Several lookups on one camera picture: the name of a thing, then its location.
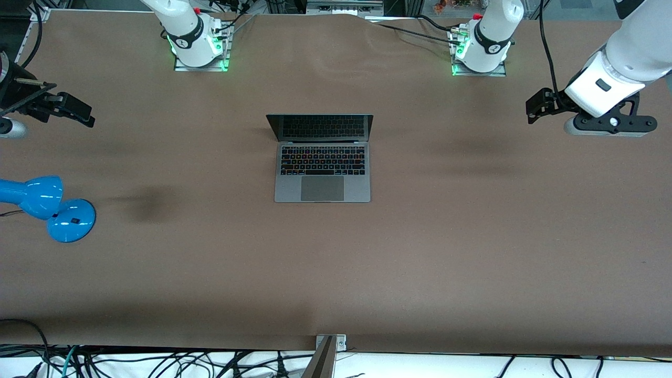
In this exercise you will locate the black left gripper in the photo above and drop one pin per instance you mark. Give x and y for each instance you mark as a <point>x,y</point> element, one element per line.
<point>556,103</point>

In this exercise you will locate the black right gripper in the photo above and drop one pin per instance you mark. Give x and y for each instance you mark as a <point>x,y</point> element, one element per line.
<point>22,97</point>

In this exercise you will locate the grey open-lid laptop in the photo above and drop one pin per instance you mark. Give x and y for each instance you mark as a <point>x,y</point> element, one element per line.
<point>323,184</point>

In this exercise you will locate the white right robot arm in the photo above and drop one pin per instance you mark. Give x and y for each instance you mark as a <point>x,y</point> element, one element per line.
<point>189,31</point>

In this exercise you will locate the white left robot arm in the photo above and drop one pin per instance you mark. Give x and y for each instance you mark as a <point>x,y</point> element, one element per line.
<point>630,52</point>

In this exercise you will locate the blue desk lamp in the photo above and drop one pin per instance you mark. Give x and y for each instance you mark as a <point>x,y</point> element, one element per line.
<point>65,220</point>

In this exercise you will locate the grey power strip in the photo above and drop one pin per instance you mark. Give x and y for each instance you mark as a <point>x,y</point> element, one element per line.
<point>344,7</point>

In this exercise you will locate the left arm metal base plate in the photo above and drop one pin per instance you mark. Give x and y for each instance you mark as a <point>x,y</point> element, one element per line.
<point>501,71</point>

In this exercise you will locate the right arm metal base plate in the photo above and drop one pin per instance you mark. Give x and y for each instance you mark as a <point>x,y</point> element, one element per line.
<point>227,55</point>

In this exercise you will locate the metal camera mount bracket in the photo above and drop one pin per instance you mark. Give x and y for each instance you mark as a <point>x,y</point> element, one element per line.
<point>341,342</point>

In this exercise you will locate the grey camera mount pole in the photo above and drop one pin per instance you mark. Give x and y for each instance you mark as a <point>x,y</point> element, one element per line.
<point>321,362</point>

